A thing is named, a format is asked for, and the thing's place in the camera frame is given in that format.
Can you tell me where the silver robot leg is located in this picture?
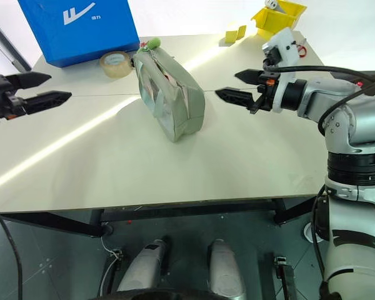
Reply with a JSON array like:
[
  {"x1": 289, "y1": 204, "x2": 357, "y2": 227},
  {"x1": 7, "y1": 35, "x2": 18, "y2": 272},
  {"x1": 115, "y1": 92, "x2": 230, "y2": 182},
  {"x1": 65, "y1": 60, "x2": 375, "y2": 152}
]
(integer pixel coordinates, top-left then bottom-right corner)
[
  {"x1": 116, "y1": 239, "x2": 172, "y2": 294},
  {"x1": 207, "y1": 239, "x2": 248, "y2": 296}
]

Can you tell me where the black floor stand bracket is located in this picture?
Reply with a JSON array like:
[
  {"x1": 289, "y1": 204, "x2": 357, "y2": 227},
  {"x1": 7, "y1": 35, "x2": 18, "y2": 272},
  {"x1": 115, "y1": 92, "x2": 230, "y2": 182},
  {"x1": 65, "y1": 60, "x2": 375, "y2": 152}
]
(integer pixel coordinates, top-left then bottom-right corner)
[{"x1": 274, "y1": 255, "x2": 301, "y2": 300}]

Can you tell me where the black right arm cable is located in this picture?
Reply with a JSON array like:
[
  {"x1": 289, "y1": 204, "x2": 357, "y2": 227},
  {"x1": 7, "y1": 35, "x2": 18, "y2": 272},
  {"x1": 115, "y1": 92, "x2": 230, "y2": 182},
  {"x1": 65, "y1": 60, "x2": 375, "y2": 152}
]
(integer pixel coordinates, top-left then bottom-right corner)
[{"x1": 262, "y1": 57, "x2": 375, "y2": 134}]

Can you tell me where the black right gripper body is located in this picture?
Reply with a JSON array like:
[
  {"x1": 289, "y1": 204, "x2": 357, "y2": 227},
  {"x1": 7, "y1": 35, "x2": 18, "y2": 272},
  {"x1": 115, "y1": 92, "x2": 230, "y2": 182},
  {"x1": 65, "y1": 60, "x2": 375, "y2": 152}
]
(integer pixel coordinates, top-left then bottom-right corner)
[{"x1": 248, "y1": 71, "x2": 281, "y2": 114}]

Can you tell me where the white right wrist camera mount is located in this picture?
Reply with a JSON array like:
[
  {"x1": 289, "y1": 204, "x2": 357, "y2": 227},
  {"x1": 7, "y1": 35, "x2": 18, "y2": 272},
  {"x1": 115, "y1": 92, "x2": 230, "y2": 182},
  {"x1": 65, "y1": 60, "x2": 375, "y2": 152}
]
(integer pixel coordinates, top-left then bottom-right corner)
[{"x1": 261, "y1": 27, "x2": 301, "y2": 113}]

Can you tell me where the yellow plastic parts bin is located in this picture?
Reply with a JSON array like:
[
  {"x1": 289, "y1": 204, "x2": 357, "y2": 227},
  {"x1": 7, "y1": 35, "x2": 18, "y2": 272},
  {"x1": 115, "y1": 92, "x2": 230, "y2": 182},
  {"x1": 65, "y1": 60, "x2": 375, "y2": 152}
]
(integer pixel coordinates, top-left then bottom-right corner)
[{"x1": 251, "y1": 0, "x2": 308, "y2": 40}]

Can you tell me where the black metal table frame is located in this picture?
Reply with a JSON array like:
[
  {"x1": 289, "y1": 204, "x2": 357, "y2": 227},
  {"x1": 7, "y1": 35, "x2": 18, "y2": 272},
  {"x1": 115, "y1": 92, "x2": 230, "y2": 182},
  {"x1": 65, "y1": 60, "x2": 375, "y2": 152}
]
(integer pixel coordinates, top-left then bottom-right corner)
[{"x1": 0, "y1": 194, "x2": 320, "y2": 239}]

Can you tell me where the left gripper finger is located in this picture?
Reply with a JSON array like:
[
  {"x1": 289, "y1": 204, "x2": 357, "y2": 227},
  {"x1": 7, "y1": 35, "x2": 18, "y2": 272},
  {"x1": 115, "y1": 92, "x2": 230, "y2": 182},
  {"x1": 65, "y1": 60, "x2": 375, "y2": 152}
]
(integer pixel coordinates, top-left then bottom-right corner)
[
  {"x1": 9, "y1": 71, "x2": 53, "y2": 92},
  {"x1": 17, "y1": 90, "x2": 73, "y2": 115}
]

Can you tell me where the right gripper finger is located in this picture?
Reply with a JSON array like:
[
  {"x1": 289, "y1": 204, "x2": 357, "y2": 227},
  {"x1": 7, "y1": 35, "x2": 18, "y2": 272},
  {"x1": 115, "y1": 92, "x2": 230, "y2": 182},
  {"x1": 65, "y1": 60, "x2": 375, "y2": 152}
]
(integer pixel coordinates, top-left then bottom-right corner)
[
  {"x1": 215, "y1": 87, "x2": 258, "y2": 111},
  {"x1": 234, "y1": 69, "x2": 264, "y2": 85}
]

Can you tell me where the green fuzzy zipper pull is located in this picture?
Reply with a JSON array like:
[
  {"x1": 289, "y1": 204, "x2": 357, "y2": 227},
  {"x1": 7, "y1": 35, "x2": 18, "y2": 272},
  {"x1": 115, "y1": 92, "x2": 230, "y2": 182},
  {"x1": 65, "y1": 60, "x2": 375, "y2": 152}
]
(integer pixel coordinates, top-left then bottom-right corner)
[{"x1": 139, "y1": 37, "x2": 162, "y2": 51}]

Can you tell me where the thin white floor wire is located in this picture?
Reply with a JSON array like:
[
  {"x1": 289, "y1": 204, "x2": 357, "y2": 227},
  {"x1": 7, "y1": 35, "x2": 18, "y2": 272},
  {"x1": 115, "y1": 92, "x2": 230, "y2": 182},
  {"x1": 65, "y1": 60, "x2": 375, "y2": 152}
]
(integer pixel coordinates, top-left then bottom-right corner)
[{"x1": 100, "y1": 236, "x2": 121, "y2": 295}]

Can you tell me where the thin black hanging cable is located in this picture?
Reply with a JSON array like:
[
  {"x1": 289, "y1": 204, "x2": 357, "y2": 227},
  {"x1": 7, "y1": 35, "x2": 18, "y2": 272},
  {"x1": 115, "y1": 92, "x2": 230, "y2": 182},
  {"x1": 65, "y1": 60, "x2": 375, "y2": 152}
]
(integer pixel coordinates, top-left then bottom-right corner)
[{"x1": 0, "y1": 196, "x2": 23, "y2": 300}]

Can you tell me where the blue cardboard box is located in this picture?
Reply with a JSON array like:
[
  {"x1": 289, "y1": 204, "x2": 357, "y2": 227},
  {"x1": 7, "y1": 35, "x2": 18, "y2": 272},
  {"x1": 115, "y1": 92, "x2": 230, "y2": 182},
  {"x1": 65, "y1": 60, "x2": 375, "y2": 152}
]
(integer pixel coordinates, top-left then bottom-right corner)
[{"x1": 17, "y1": 0, "x2": 141, "y2": 68}]

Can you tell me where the silver left robot leg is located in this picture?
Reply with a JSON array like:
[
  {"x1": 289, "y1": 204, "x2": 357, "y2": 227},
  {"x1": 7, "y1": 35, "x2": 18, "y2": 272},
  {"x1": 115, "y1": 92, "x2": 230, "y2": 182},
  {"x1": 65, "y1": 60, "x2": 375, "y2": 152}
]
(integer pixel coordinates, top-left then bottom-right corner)
[{"x1": 116, "y1": 239, "x2": 172, "y2": 294}]

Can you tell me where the silver right robot leg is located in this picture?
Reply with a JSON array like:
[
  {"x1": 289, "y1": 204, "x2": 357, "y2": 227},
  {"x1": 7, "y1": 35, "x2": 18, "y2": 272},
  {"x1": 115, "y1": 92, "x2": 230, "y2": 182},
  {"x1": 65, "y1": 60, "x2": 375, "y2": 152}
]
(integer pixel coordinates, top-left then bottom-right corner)
[{"x1": 207, "y1": 239, "x2": 248, "y2": 296}]

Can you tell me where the white round floor fitting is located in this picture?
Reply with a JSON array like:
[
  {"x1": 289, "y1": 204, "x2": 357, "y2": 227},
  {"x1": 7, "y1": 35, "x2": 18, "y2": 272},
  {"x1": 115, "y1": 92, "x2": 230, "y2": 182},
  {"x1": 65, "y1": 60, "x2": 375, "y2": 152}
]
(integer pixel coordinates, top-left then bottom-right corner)
[{"x1": 302, "y1": 222, "x2": 323, "y2": 244}]

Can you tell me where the dark rounded robot torso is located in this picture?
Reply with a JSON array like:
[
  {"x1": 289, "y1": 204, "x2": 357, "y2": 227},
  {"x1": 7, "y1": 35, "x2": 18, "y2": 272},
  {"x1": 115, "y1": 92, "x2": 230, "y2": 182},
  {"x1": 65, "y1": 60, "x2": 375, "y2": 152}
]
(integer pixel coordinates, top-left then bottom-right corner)
[{"x1": 91, "y1": 288, "x2": 248, "y2": 300}]

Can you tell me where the clear packing tape roll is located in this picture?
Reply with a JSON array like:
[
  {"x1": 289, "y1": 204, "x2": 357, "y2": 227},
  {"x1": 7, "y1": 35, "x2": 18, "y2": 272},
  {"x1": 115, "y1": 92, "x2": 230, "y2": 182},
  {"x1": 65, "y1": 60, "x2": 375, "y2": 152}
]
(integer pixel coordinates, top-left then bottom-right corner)
[{"x1": 99, "y1": 51, "x2": 134, "y2": 79}]

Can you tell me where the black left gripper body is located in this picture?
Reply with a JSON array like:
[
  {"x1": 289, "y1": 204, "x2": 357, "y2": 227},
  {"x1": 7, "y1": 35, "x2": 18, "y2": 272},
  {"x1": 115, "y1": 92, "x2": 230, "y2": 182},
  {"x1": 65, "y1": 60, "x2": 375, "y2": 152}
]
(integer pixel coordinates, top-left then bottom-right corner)
[{"x1": 0, "y1": 74, "x2": 28, "y2": 122}]

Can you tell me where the light green zip pouch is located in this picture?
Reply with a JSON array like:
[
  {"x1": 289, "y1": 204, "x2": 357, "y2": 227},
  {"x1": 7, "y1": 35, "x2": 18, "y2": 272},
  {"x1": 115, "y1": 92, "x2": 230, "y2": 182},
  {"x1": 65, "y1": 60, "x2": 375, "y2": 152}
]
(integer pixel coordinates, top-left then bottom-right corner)
[{"x1": 132, "y1": 46, "x2": 206, "y2": 144}]

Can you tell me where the thick black body cable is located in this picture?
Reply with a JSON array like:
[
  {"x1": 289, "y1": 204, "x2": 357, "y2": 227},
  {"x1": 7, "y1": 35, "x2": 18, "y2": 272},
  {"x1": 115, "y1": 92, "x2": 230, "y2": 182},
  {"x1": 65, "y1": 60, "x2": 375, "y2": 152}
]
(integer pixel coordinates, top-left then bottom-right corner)
[{"x1": 310, "y1": 184, "x2": 334, "y2": 300}]

